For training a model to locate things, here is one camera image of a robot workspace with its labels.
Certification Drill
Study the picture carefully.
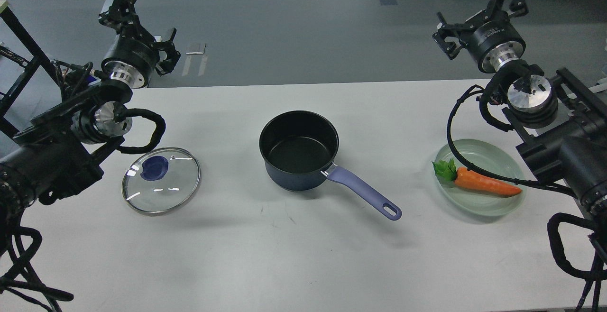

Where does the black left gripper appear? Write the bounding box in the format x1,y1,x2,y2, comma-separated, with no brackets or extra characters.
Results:
98,0,181,89

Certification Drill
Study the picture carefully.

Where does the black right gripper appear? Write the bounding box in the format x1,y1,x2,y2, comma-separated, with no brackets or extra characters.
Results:
432,0,529,73

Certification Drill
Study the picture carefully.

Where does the glass pot lid blue knob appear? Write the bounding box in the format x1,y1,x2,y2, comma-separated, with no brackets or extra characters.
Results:
121,147,201,216

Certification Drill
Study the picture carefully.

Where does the dark blue saucepan purple handle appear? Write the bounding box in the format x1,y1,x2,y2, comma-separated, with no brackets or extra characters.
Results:
259,110,403,221

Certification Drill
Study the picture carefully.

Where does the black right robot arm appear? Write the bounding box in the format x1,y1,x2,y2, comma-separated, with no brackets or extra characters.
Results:
432,0,607,312

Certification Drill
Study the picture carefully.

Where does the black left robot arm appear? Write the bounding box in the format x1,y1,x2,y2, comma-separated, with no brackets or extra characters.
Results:
1,0,181,312

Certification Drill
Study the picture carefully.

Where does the black metal stand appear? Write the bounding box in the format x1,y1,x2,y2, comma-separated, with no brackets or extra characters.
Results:
0,0,59,138

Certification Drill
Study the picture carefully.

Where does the pale green plate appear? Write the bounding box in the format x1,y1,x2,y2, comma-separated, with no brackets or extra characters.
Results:
434,139,525,217

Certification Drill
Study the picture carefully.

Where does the orange toy carrot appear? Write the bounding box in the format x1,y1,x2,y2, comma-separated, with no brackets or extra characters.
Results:
432,159,522,197

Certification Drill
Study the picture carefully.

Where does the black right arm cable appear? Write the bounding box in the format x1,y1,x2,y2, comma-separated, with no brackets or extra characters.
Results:
447,83,584,197

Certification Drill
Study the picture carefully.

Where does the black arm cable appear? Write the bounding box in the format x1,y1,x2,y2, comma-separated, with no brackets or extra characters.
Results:
114,108,167,155
447,83,584,197

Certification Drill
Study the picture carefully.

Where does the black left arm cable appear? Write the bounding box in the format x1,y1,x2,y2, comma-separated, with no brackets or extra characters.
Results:
114,108,167,155

